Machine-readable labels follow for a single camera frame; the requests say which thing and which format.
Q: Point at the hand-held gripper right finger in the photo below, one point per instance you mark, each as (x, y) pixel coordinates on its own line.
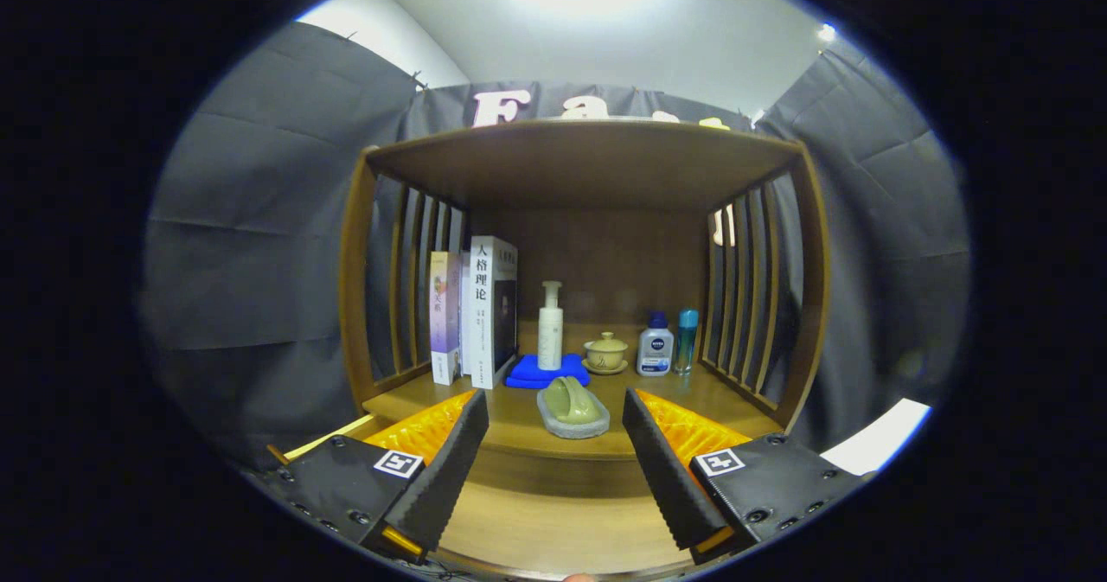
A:
(666, 478)

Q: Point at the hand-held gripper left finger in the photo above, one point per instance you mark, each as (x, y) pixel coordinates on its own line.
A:
(450, 470)

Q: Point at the wooden drawer with black knob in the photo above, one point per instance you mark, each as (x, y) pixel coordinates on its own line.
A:
(553, 530)

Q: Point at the green brush with grey base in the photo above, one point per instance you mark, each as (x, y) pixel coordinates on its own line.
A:
(571, 405)

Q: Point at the wooden countertop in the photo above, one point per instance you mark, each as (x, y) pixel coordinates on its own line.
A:
(519, 418)

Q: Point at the brown wooden cabinet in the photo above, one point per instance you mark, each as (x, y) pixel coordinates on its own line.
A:
(588, 167)

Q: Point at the blue folded cloth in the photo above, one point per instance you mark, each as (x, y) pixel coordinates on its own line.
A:
(523, 373)

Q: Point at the white bottle with blue cap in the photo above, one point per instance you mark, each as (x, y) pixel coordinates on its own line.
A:
(655, 348)

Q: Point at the thin white book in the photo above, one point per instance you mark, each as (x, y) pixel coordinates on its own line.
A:
(465, 331)

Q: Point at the yellow lidded teacup with saucer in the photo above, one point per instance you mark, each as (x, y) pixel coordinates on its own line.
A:
(605, 353)

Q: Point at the slim blue bottle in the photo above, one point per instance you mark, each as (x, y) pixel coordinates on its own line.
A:
(687, 340)

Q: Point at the thick white book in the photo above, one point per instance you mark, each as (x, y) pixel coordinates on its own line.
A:
(483, 331)

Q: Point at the purple book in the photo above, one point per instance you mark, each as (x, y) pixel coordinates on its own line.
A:
(444, 322)

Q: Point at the white pump bottle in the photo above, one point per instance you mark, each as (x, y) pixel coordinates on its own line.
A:
(550, 335)

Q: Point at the white board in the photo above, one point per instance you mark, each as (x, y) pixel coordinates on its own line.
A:
(873, 439)

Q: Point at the black backdrop cloth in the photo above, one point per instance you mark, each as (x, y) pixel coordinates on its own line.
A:
(259, 245)

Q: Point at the small ceiling spotlight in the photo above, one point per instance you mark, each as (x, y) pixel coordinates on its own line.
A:
(827, 34)

